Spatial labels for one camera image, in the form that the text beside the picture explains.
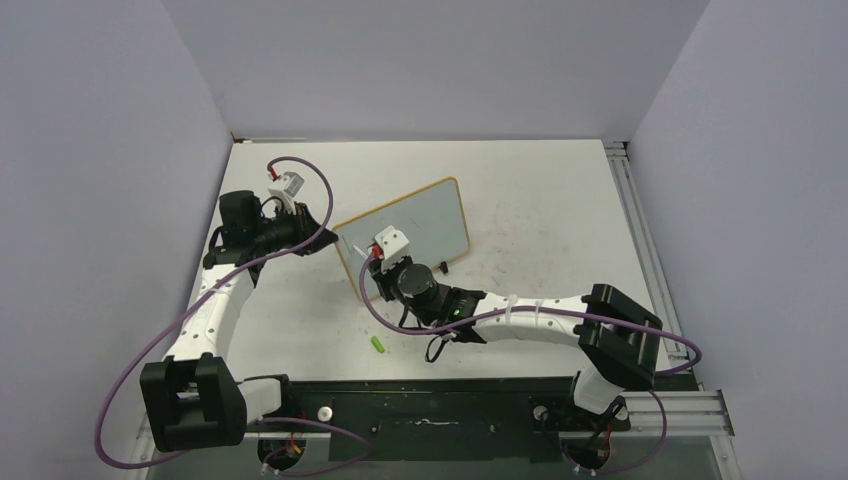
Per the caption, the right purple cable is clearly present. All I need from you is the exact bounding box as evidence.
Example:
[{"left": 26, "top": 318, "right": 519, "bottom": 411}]
[{"left": 358, "top": 254, "right": 704, "bottom": 478}]

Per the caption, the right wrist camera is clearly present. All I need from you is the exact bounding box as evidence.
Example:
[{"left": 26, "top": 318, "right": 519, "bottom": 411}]
[{"left": 374, "top": 225, "right": 410, "bottom": 265}]

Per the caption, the yellow framed whiteboard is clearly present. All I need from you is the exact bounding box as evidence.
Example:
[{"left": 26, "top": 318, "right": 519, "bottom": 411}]
[{"left": 332, "top": 176, "right": 471, "bottom": 299}]

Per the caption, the white green marker pen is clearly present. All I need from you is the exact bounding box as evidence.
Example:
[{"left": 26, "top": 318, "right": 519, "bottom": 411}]
[{"left": 353, "top": 245, "right": 371, "bottom": 259}]

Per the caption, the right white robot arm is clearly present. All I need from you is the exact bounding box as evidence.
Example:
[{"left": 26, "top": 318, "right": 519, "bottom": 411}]
[{"left": 358, "top": 258, "right": 663, "bottom": 428}]

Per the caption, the green marker cap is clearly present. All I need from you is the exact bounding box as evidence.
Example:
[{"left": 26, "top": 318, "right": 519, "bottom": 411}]
[{"left": 370, "top": 336, "right": 386, "bottom": 354}]

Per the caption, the aluminium rail frame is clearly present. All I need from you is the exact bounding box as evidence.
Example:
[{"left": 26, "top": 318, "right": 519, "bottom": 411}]
[{"left": 602, "top": 140, "right": 735, "bottom": 439}]

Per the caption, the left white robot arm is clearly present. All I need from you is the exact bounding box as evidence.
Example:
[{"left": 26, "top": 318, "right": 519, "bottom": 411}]
[{"left": 140, "top": 190, "right": 338, "bottom": 453}]

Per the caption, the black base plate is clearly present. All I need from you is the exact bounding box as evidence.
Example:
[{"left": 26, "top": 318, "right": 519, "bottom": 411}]
[{"left": 247, "top": 377, "right": 631, "bottom": 462}]

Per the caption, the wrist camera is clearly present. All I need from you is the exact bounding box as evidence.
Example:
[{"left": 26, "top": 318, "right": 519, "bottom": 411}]
[
  {"left": 374, "top": 225, "right": 410, "bottom": 265},
  {"left": 268, "top": 171, "right": 305, "bottom": 198}
]

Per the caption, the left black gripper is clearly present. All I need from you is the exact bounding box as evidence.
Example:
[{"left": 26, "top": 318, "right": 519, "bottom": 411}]
[{"left": 252, "top": 201, "right": 338, "bottom": 257}]

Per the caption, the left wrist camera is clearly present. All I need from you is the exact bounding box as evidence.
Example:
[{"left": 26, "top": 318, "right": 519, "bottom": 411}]
[{"left": 268, "top": 171, "right": 305, "bottom": 198}]

